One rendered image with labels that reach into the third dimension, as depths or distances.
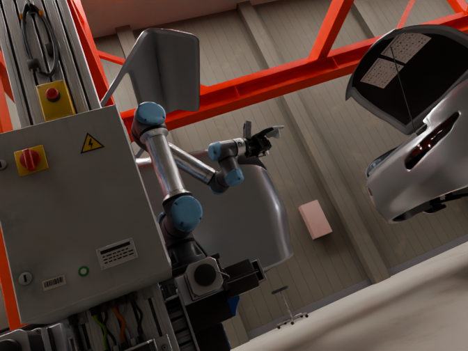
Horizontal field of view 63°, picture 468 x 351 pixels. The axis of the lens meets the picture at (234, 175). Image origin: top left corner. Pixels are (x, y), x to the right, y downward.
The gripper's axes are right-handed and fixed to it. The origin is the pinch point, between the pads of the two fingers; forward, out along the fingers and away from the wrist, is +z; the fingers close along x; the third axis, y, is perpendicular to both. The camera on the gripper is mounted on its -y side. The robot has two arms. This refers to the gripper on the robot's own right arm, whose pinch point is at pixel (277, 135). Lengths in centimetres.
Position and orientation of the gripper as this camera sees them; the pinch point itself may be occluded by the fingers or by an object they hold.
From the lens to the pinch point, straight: 177.5
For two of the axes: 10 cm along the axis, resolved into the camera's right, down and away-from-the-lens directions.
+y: 4.2, 8.2, -4.0
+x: 3.0, -5.4, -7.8
